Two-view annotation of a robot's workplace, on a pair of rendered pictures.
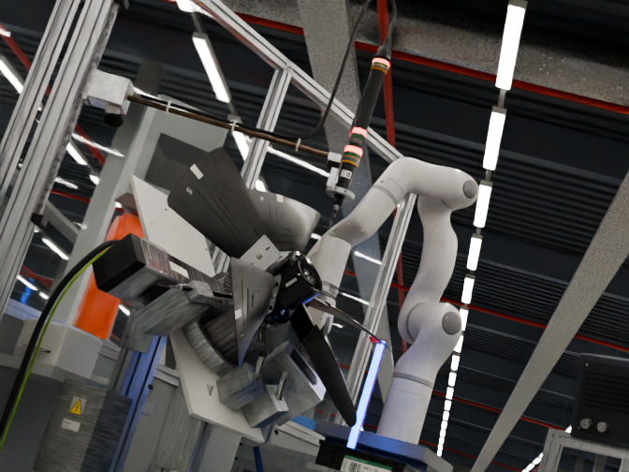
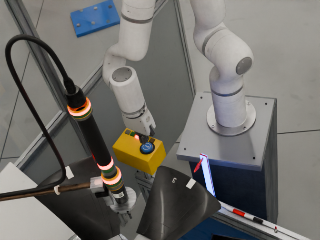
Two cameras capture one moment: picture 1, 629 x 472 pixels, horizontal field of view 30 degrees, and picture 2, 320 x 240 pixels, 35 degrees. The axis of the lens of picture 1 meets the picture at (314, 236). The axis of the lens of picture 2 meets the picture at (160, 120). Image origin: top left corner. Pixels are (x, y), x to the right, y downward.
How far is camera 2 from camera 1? 2.77 m
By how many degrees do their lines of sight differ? 63
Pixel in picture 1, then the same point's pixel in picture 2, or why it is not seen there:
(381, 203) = (140, 34)
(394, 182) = (141, 8)
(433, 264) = (208, 22)
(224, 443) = not seen: hidden behind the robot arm
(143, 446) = (75, 155)
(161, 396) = (65, 134)
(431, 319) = (227, 72)
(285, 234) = (98, 221)
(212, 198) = not seen: outside the picture
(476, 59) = not seen: outside the picture
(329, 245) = (120, 91)
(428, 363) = (235, 83)
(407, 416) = (234, 114)
